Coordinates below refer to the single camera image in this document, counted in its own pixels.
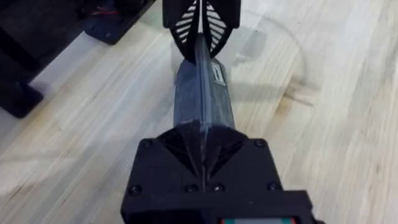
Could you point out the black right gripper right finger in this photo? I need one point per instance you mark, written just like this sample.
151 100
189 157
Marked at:
242 168

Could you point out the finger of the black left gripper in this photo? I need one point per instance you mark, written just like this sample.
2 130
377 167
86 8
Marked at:
174 12
230 12

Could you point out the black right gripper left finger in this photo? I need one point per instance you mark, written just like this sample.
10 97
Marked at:
168 168

